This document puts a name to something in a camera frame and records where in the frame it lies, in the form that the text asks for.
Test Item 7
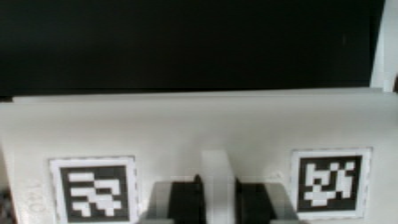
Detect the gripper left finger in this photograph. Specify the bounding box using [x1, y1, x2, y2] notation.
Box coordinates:
[140, 175, 206, 224]

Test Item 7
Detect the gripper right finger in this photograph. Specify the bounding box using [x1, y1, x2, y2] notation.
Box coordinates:
[234, 180, 300, 224]

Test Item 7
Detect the white door panel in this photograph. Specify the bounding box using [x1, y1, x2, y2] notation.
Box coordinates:
[0, 88, 398, 224]

